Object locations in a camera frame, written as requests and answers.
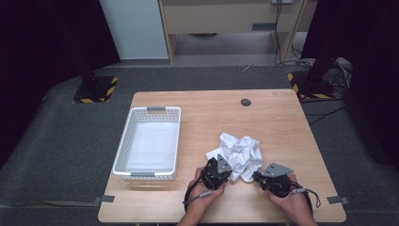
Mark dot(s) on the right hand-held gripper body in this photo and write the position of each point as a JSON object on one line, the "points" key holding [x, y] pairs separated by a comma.
{"points": [[276, 183]]}

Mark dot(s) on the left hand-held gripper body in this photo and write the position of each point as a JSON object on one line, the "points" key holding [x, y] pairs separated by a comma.
{"points": [[213, 174]]}

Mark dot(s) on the white printed t-shirt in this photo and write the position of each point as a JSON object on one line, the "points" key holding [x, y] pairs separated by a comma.
{"points": [[244, 153]]}

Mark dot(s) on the white plastic basket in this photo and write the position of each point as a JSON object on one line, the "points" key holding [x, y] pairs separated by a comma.
{"points": [[125, 141]]}

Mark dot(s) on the person's right hand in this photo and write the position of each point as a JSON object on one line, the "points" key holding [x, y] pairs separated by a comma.
{"points": [[296, 207]]}

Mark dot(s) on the person's left hand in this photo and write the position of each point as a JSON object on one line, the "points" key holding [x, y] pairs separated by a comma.
{"points": [[197, 204]]}

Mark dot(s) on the grey round table grommet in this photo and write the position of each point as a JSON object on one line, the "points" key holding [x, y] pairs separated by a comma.
{"points": [[246, 102]]}

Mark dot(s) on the black stand with striped base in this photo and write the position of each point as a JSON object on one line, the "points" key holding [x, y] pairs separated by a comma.
{"points": [[94, 89], [313, 84]]}

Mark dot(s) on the thin wooden stick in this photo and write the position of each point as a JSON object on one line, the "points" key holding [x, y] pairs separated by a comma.
{"points": [[247, 67]]}

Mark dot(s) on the beige wooden desk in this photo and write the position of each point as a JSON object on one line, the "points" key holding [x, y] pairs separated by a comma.
{"points": [[219, 19]]}

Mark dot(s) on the white cabinet panel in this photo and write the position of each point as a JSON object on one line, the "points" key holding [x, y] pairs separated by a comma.
{"points": [[135, 28]]}

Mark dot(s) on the black curtain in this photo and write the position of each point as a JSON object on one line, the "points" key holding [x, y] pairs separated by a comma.
{"points": [[37, 47], [370, 47]]}

